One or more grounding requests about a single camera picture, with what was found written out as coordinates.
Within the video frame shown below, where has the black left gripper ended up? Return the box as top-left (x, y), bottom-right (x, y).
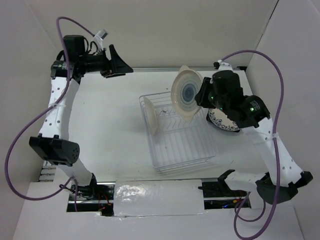
top-left (80, 44), bottom-right (134, 79)

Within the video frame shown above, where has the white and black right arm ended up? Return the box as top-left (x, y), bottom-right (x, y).
top-left (194, 70), bottom-right (313, 205)

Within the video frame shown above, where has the cream plate with blue centre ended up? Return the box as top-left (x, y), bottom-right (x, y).
top-left (170, 65), bottom-right (203, 122)

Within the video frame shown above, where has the orange rimmed petal pattern plate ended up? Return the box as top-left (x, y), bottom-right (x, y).
top-left (143, 96), bottom-right (158, 135)

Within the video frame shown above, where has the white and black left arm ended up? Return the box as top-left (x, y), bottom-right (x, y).
top-left (29, 44), bottom-right (133, 200)

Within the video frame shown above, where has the silver taped front panel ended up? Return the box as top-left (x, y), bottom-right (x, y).
top-left (113, 179), bottom-right (205, 217)

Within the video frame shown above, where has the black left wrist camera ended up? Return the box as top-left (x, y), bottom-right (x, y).
top-left (63, 35), bottom-right (86, 56)

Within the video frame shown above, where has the white wire dish rack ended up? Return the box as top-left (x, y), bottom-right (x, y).
top-left (139, 91), bottom-right (218, 173)

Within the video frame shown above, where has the blue and white patterned plate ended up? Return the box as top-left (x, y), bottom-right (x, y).
top-left (207, 107), bottom-right (242, 132)

